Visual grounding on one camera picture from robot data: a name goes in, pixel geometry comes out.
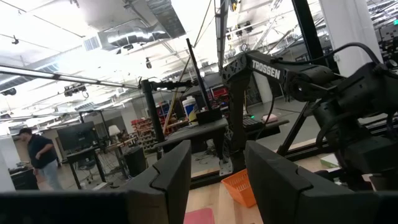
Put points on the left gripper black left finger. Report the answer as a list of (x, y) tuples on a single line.
[(155, 199)]

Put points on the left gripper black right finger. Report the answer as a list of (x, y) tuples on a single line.
[(280, 193)]

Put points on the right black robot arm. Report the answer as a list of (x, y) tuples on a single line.
[(264, 70)]

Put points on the pink translucent plastic bin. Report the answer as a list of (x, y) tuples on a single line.
[(199, 217)]

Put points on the orange plastic mesh basket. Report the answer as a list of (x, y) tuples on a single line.
[(239, 188)]

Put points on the black floor tower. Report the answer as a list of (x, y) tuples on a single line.
[(135, 160)]

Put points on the red parts shelf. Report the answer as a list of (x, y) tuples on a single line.
[(141, 130)]

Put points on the pink flat item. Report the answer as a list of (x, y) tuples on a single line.
[(269, 118)]

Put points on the black keyboard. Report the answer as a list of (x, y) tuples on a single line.
[(250, 122)]

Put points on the white shade table lamp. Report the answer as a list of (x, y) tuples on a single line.
[(113, 129)]

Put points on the black work table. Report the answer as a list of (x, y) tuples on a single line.
[(199, 129)]

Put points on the black rolling desk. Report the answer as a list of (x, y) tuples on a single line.
[(81, 154)]

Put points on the black boom stand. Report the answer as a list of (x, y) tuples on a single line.
[(152, 112)]

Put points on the white blue yellow bucket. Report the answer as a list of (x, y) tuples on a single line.
[(189, 109)]

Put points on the black equipment box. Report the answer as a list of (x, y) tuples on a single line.
[(208, 116)]

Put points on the black computer monitor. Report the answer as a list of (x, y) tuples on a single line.
[(77, 136)]

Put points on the person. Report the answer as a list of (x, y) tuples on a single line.
[(40, 149)]

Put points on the black cabinet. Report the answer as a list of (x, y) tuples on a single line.
[(23, 180)]

